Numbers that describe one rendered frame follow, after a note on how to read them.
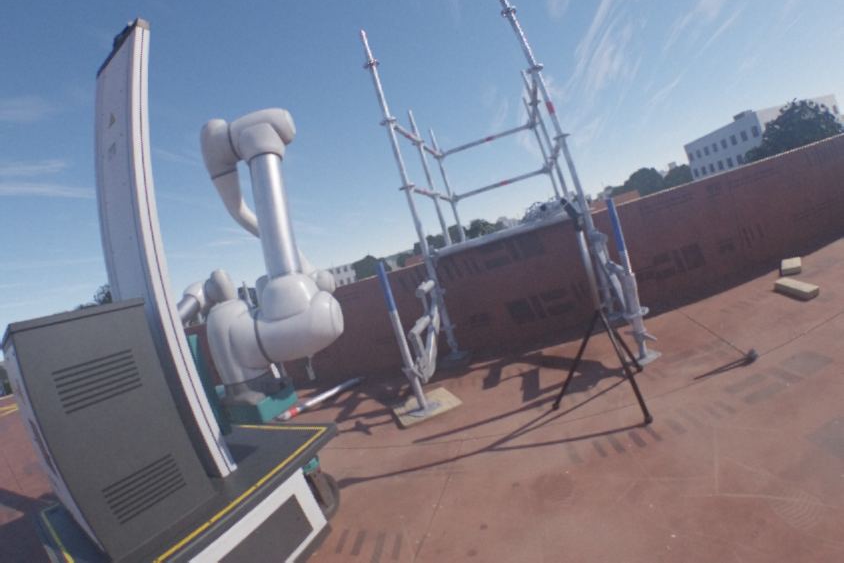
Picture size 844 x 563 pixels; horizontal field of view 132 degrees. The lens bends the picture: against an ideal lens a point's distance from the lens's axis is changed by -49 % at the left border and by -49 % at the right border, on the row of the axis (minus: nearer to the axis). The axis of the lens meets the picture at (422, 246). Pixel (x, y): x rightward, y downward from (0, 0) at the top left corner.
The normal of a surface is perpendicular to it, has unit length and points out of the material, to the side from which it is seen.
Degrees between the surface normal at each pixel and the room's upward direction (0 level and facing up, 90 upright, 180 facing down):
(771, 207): 90
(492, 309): 90
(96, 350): 90
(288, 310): 77
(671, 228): 90
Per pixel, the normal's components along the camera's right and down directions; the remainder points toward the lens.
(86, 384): 0.90, -0.27
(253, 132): 0.05, -0.11
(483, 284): -0.29, 0.07
